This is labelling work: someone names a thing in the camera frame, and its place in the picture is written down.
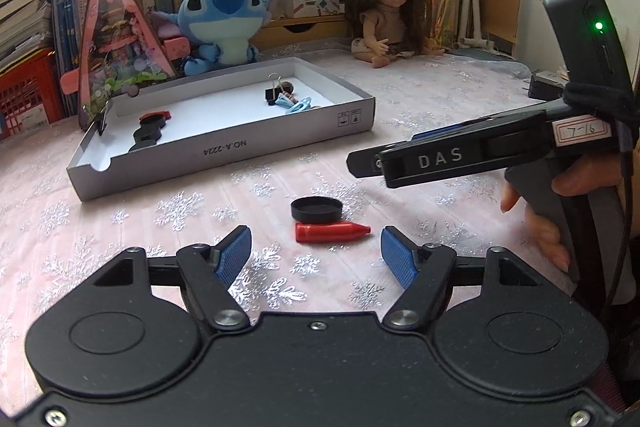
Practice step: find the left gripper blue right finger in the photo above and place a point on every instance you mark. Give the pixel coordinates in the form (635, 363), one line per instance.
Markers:
(424, 272)

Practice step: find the small black binder clip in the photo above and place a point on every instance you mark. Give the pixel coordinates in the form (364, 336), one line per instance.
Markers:
(102, 119)

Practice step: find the red plastic basket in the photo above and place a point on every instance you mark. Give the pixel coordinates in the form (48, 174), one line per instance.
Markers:
(30, 93)

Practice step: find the pink snowflake tablecloth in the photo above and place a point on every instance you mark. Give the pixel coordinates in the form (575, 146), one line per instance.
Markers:
(51, 241)

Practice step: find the wooden drawer shelf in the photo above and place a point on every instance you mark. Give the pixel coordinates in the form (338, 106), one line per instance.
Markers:
(288, 31)

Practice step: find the black shallow round lid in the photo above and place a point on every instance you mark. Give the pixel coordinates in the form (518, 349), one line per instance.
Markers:
(316, 210)

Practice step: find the brown-haired baby doll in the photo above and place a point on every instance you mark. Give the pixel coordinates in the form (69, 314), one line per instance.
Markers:
(385, 30)

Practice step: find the black power adapter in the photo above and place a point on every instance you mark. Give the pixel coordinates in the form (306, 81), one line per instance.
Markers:
(546, 88)

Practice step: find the large black binder clip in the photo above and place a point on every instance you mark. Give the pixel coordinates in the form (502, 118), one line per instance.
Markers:
(273, 92)

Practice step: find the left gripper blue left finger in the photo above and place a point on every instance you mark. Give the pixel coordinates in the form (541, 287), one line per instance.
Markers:
(207, 273)

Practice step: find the stack of books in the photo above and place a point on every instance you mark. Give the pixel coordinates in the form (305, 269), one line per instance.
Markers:
(26, 28)

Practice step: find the black round container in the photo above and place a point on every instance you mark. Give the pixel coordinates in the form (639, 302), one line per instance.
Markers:
(141, 145)

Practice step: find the person right hand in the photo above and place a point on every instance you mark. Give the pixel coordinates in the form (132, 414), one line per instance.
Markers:
(587, 174)

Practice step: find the light blue plastic clip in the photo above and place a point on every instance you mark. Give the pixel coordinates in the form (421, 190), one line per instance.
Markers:
(295, 107)

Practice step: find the red crayon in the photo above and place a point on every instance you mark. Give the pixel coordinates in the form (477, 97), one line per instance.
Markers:
(155, 117)
(338, 232)

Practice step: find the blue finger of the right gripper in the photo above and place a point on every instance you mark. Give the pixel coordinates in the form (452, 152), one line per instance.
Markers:
(433, 132)
(365, 163)

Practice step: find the white cardboard tray box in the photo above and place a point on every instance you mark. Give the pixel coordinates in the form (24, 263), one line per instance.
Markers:
(216, 119)

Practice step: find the pink triangular toy house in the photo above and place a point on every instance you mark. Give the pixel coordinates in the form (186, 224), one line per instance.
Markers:
(119, 53)

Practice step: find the Stitch plush toy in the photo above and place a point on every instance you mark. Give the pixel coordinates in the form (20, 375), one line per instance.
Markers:
(220, 29)

